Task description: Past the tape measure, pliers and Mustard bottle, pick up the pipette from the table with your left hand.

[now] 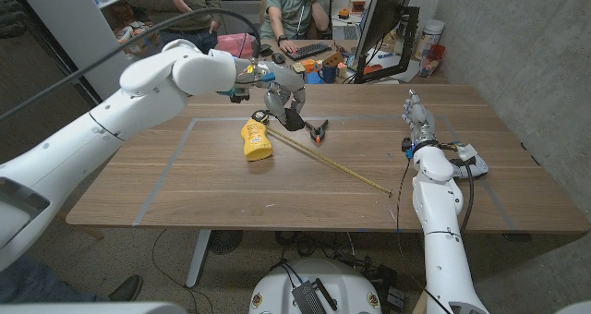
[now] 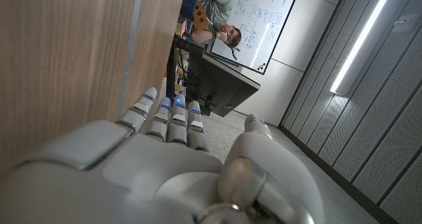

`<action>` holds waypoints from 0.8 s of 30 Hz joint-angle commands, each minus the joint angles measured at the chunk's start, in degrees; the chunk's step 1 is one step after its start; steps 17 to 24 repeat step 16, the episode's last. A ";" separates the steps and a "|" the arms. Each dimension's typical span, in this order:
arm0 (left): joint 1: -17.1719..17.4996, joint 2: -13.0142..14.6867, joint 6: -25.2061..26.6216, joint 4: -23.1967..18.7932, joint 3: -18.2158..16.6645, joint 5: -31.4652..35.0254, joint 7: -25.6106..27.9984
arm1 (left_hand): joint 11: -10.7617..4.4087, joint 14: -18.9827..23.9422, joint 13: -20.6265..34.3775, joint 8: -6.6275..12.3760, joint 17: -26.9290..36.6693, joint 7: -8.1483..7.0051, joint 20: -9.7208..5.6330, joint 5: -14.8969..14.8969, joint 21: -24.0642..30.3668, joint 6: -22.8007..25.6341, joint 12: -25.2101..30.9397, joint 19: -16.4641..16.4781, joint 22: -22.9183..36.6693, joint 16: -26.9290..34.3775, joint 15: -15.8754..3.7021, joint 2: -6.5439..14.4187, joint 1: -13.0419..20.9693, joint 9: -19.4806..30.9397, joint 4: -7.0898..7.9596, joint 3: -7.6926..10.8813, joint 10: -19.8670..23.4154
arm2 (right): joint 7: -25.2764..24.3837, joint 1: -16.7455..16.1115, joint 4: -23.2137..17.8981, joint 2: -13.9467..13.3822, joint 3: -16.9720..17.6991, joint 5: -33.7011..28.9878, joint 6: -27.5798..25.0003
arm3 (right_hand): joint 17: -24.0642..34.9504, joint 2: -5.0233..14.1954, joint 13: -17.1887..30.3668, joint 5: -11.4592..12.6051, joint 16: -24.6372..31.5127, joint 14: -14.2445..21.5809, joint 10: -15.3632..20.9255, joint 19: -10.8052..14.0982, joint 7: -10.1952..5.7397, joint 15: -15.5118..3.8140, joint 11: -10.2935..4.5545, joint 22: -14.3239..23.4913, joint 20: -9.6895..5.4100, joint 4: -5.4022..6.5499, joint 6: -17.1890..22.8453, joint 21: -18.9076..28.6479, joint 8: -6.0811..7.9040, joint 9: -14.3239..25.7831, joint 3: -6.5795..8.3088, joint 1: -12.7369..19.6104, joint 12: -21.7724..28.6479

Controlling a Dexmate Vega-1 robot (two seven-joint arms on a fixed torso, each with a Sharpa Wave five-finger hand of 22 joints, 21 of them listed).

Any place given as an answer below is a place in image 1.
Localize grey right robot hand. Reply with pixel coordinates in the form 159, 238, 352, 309
401, 89, 438, 151

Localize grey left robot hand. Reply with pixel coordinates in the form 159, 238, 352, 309
229, 58, 308, 126

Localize black rubber bulb pipette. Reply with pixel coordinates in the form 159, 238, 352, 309
282, 106, 307, 133

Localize black orange pliers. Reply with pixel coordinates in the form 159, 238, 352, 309
304, 118, 331, 144

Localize yellow mustard bottle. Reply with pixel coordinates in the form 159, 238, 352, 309
240, 117, 274, 163

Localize yellow tape measure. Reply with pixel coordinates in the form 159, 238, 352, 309
251, 109, 393, 198

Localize black keyboard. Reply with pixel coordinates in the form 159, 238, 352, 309
285, 42, 332, 62

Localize blue mug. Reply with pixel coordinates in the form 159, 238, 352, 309
317, 64, 338, 84

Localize pink plastic box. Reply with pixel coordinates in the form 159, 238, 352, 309
216, 32, 254, 59

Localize seated person green t-shirt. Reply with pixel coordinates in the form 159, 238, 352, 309
258, 0, 332, 54

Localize white grey handheld power tool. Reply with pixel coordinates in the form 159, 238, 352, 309
450, 142, 489, 179

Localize white lidded canister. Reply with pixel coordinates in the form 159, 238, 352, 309
414, 18, 446, 61

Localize standing person olive sweater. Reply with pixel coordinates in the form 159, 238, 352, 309
118, 0, 222, 54

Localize black monitor on stand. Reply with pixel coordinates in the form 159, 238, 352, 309
353, 0, 421, 85

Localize cardboard box with items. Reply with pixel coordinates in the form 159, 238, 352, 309
117, 21, 161, 59

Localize black round floor fan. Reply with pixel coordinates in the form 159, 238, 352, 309
208, 229, 245, 256

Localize white table leg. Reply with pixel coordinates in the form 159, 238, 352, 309
185, 229, 212, 289

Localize white shelf unit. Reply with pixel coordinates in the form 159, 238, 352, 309
13, 0, 163, 101

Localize white robot torso base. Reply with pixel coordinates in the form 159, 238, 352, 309
248, 258, 383, 314

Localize black finned electronics module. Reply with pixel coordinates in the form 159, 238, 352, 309
291, 278, 338, 314

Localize person in blue jeans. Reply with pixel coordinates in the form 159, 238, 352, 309
0, 253, 144, 304

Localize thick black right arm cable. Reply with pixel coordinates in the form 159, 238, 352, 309
440, 142, 476, 235

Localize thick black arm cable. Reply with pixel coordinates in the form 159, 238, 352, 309
440, 142, 476, 235
0, 7, 263, 124

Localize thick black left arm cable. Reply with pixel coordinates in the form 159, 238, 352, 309
0, 7, 263, 124

